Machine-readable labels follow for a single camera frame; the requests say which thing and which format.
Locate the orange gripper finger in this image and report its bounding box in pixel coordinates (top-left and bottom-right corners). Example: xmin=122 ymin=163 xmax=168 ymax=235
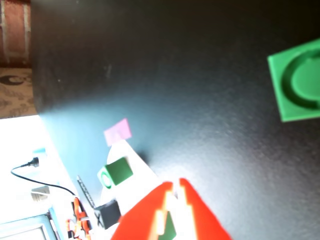
xmin=178 ymin=177 xmax=233 ymax=240
xmin=111 ymin=181 xmax=175 ymax=240

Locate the green cube with circle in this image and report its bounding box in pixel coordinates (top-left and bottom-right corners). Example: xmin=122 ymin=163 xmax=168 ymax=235
xmin=157 ymin=211 xmax=177 ymax=240
xmin=266 ymin=37 xmax=320 ymax=123
xmin=96 ymin=156 xmax=134 ymax=190

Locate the black cube with cross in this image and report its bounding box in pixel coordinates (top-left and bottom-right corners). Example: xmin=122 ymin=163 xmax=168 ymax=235
xmin=93 ymin=199 xmax=122 ymax=230

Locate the white numbered grid paper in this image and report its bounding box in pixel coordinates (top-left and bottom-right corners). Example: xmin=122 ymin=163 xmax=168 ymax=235
xmin=99 ymin=138 xmax=193 ymax=240

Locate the black ridged strip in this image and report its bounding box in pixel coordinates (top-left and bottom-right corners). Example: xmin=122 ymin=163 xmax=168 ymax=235
xmin=76 ymin=174 xmax=97 ymax=210

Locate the orange black mechanical assembly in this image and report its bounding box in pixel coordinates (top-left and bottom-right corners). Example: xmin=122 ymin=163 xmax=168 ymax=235
xmin=65 ymin=196 xmax=92 ymax=240

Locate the pink tape strip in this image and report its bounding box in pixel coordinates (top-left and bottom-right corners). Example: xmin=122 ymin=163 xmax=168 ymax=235
xmin=103 ymin=118 xmax=133 ymax=147

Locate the patterned beige rug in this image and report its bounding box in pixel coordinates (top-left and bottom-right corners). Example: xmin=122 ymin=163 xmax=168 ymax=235
xmin=0 ymin=66 xmax=38 ymax=120

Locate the black cable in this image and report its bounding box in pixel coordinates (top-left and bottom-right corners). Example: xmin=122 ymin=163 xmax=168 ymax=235
xmin=10 ymin=156 xmax=77 ymax=198

